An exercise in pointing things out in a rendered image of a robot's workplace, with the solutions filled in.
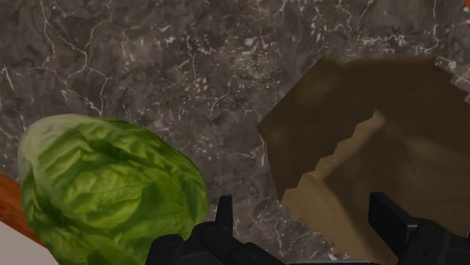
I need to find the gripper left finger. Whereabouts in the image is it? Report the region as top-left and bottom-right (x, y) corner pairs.
(145, 195), (285, 265)

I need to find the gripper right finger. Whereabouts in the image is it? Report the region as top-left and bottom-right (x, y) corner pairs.
(368, 191), (470, 265)

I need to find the brown paper bag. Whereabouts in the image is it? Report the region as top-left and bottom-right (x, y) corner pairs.
(256, 54), (470, 265)

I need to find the green lettuce head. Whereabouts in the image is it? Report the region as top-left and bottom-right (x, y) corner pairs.
(17, 113), (211, 265)

